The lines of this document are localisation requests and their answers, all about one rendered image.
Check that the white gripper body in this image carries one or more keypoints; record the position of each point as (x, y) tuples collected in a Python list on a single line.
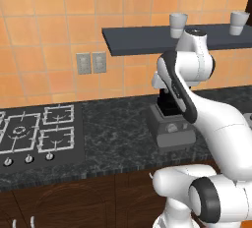
[(158, 82)]

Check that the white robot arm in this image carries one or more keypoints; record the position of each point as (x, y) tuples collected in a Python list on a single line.
[(223, 130)]

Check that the grey blender base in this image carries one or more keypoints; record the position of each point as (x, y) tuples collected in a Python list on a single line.
[(174, 135)]

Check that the white cup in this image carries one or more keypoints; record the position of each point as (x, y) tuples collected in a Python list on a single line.
[(238, 22), (178, 24)]

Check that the dark wood cupboard door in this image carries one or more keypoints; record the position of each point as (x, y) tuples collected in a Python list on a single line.
[(6, 210), (69, 202), (136, 199)]

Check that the black gas hob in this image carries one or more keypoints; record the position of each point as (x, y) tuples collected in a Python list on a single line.
[(39, 133)]

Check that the silver hob knob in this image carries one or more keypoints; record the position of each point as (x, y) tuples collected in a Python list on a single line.
[(7, 161), (49, 156), (29, 159)]

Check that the dark wall shelf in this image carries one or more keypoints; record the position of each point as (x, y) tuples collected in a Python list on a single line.
[(141, 40)]

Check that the grey wall socket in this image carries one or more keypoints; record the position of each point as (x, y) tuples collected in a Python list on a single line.
[(99, 62), (83, 63)]

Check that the dark wall cupboard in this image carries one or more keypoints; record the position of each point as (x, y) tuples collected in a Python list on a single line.
[(249, 11)]

